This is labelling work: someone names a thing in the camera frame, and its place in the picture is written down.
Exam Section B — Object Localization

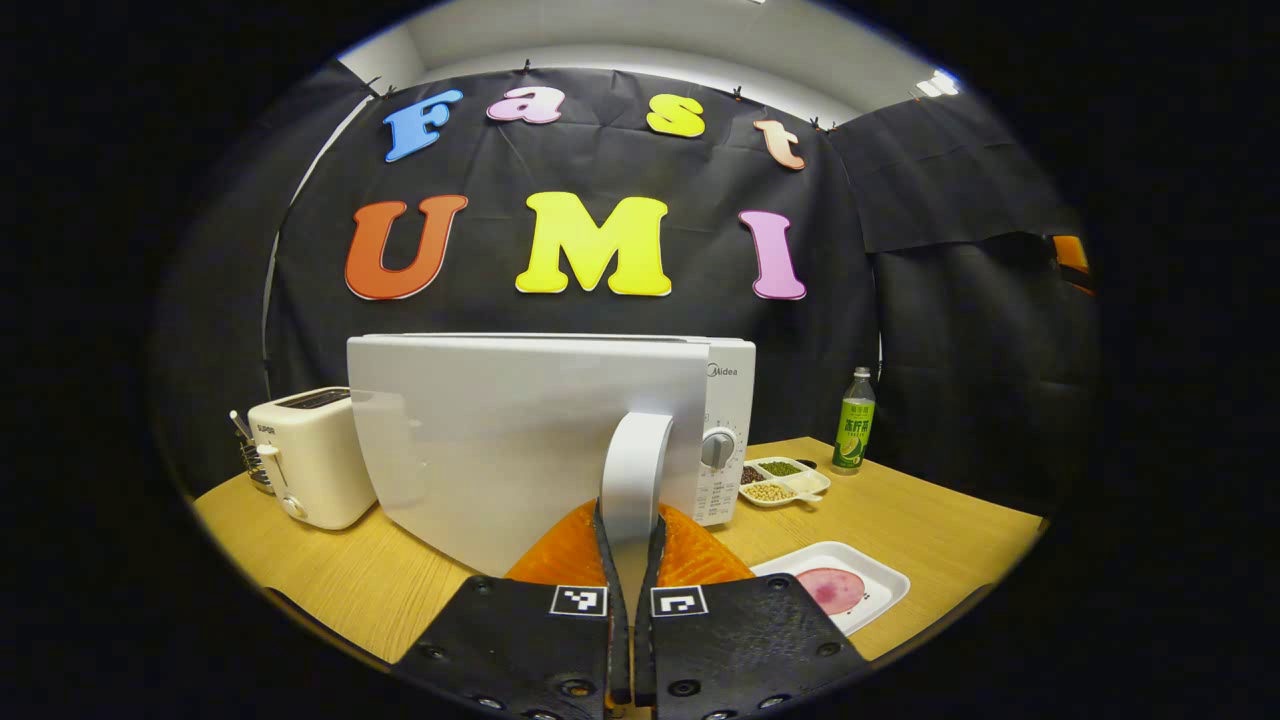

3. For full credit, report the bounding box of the white microwave oven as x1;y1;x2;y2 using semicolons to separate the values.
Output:
346;333;757;601

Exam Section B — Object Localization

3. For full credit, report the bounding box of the green drink bottle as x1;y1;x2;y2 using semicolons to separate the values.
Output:
832;367;877;476

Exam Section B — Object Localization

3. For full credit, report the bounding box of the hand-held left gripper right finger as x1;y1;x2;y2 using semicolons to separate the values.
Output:
634;500;869;720

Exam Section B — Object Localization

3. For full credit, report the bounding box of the black backdrop cloth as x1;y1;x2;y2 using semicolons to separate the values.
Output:
150;60;1101;521

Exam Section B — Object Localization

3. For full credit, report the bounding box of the white food tray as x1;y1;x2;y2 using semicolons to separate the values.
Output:
750;541;911;637

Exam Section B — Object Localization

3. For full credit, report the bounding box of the wire utensil basket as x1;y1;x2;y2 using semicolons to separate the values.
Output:
230;410;276;496

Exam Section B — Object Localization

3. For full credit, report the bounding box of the pink meat slice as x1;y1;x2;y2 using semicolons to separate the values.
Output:
795;567;867;616

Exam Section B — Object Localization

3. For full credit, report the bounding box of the white divided bean dish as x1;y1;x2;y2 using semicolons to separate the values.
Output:
738;456;831;509

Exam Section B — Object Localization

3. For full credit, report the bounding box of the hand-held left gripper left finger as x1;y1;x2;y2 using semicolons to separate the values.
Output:
392;500;633;720

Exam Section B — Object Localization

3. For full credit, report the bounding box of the cream toaster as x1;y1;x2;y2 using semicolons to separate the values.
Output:
247;387;379;531

